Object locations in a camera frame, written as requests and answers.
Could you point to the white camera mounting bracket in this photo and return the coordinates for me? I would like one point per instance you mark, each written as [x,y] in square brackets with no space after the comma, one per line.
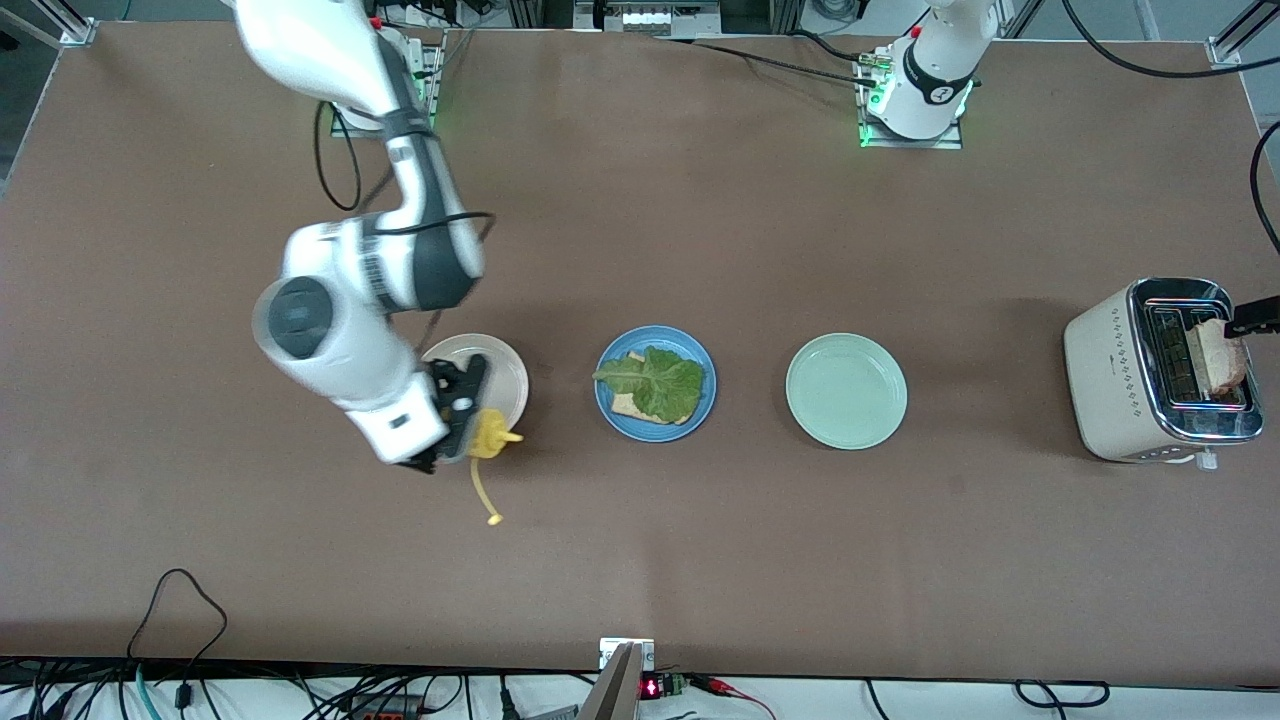
[612,650]

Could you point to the beige round plate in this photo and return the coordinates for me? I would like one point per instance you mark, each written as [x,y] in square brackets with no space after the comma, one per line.
[503,365]

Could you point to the yellow mustard squeeze bottle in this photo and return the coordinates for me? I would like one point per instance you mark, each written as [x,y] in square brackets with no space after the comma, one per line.
[492,435]

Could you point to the cream chrome toaster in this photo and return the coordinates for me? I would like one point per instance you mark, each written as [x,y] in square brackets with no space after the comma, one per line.
[1110,380]

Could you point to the light green round plate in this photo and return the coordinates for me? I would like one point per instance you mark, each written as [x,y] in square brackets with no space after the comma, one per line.
[846,391]

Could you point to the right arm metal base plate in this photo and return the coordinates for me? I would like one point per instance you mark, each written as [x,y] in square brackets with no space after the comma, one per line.
[432,100]

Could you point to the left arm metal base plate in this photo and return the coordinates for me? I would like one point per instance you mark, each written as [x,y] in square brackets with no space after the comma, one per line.
[955,140]

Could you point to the black power strip red switch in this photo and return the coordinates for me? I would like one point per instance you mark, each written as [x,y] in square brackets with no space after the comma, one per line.
[380,712]

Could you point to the red display electronics module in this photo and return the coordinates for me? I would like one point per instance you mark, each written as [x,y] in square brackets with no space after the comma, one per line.
[650,688]

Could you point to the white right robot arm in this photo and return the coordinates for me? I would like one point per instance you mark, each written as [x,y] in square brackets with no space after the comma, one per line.
[330,330]

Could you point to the toasted bread slice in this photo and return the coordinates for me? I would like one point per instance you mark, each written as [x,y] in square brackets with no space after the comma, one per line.
[1215,365]
[622,404]

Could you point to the blue round plate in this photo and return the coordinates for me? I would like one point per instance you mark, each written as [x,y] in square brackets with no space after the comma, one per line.
[656,433]

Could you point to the green lettuce leaf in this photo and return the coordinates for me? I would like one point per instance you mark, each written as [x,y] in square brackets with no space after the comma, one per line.
[665,385]

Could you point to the grey metal camera bar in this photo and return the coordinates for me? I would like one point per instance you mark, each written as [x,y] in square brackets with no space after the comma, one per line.
[612,695]

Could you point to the aluminium frame corner profile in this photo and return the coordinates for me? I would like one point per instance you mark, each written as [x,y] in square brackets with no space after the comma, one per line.
[1235,40]
[75,30]

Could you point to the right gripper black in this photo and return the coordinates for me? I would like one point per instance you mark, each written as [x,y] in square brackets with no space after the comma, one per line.
[422,463]

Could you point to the white power strip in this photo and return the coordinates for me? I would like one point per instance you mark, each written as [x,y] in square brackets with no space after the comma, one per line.
[655,18]

